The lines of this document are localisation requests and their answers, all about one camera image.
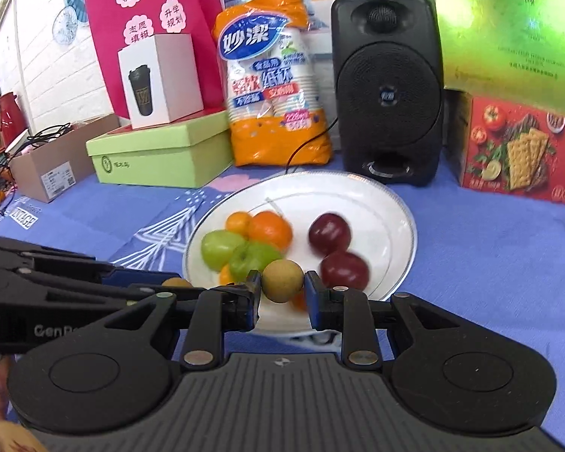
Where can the white cup box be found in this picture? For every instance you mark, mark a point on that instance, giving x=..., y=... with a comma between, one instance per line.
x=160, y=80

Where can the orange tangerine front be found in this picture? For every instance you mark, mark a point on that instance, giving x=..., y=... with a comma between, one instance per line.
x=176, y=283

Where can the orange tangerine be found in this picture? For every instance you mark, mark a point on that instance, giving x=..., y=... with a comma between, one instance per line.
x=271, y=228
x=176, y=283

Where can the small orange kumquat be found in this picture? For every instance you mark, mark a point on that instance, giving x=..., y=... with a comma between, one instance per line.
x=239, y=223

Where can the yellow kumquat large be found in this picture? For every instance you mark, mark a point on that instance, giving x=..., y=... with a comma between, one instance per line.
x=225, y=276

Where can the green shoe box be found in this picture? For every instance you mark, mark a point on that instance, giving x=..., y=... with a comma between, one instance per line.
x=188, y=153

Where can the brown cardboard box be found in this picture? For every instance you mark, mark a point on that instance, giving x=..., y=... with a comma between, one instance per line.
x=46, y=172

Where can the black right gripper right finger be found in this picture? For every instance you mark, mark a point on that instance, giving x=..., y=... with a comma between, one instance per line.
x=358, y=319

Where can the white ceramic plate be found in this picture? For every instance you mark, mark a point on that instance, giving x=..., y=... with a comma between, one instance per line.
x=382, y=226

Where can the dark purple plum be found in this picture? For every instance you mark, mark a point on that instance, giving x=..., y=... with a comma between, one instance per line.
x=329, y=233
x=344, y=268

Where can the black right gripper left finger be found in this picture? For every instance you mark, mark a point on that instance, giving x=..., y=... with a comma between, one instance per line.
x=206, y=314

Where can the paper cups package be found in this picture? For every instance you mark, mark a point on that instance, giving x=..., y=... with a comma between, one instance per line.
x=274, y=110

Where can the red yellow plum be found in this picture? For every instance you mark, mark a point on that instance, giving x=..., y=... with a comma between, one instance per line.
x=298, y=301

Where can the red kettle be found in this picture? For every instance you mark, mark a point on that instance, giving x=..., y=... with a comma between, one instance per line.
x=12, y=121

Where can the black loudspeaker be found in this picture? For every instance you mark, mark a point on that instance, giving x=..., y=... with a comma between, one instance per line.
x=389, y=87

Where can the green gift box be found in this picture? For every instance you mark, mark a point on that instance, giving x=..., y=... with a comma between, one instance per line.
x=507, y=49

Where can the brown longan fruit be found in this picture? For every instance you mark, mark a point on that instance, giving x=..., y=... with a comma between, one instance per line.
x=282, y=279

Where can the orange tangerine back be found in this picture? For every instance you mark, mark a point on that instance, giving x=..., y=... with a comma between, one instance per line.
x=271, y=228

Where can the green apple fruit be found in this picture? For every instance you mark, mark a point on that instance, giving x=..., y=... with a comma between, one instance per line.
x=218, y=246

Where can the pink paper bag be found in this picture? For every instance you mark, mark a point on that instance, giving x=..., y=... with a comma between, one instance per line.
x=117, y=23

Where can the red cracker box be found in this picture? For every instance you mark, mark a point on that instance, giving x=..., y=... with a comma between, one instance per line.
x=497, y=146

